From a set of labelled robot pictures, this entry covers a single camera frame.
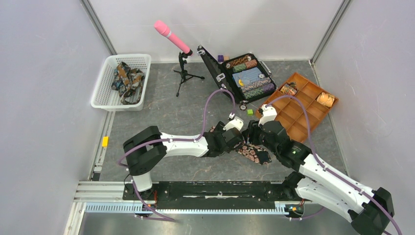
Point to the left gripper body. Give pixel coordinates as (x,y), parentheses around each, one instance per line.
(219,129)

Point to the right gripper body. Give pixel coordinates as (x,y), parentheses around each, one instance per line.
(258,136)

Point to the black floral tie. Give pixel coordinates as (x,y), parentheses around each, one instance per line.
(254,153)

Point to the orange compartment tray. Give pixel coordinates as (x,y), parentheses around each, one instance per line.
(295,115)

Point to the white plastic basket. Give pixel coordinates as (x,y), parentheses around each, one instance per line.
(106,98)

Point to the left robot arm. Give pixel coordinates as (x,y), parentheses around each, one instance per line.
(146,149)

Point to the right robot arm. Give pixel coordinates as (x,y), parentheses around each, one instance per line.
(369,211)

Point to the green cube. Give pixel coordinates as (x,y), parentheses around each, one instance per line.
(250,112)

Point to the loose poker chip stack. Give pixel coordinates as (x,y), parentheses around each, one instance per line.
(243,105)

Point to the rolled dark patterned tie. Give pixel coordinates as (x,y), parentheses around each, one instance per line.
(289,88)

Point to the black poker chip case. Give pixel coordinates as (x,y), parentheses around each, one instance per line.
(244,76)

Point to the rolled tan patterned tie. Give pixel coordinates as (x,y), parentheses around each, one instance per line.
(326,99)

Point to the black tripod stand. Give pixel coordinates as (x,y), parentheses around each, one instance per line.
(185,76)

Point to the dark blue patterned tie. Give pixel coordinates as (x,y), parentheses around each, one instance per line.
(129,83)

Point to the yellow block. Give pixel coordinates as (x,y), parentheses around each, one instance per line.
(105,141)

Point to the pink microphone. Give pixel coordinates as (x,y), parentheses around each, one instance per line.
(165,31)

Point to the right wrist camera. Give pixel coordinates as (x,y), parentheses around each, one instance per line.
(268,113)

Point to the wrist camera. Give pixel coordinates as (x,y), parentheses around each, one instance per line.
(234,122)
(268,113)

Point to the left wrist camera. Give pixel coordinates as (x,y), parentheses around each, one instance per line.
(234,122)

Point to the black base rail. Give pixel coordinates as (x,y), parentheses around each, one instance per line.
(216,195)

